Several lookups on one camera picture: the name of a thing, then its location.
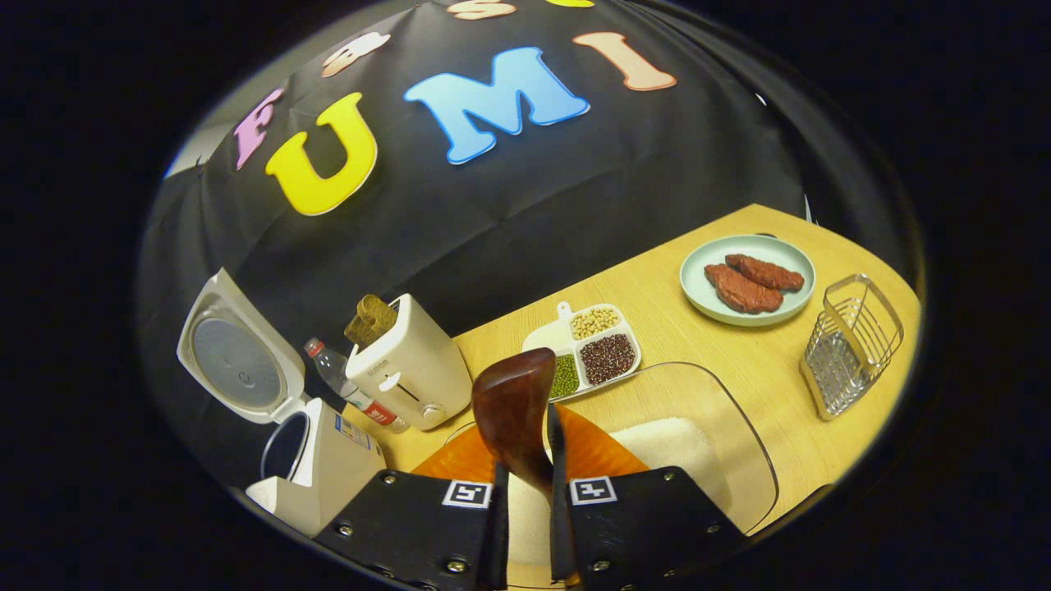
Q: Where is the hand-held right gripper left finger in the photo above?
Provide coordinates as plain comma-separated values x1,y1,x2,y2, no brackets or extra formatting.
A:
314,427,510,591

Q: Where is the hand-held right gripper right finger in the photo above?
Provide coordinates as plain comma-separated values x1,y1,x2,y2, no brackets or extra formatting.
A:
546,402,748,591

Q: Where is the brown wooden spoon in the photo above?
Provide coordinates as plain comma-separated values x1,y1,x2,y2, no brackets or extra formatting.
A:
472,348,558,503

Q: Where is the clear plastic rice box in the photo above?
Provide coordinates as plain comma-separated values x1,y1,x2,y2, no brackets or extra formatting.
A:
443,361,779,591

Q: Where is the white rice cooker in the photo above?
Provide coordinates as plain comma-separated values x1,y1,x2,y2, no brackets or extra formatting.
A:
177,268,387,538

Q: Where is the metal wire chopstick holder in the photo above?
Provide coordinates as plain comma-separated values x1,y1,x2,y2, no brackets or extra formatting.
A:
801,273,904,422

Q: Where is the white divided bean tray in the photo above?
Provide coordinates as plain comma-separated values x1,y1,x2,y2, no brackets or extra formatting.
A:
522,301,643,403

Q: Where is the white toaster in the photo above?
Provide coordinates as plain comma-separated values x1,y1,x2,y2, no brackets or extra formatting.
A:
345,294,473,432

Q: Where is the clear plastic water bottle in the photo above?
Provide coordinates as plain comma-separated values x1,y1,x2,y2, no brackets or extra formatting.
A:
304,337,410,434

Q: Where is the brown toast slice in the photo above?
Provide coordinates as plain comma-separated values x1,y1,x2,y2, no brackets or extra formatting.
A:
343,294,399,347

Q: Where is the pale green plate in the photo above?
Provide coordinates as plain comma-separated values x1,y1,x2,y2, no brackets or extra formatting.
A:
680,235,817,328

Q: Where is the brown steak piece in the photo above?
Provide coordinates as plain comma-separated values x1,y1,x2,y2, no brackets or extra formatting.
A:
704,263,784,314
725,254,805,292

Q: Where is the black backdrop cloth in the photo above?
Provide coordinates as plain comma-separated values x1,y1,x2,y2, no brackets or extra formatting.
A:
135,0,920,493

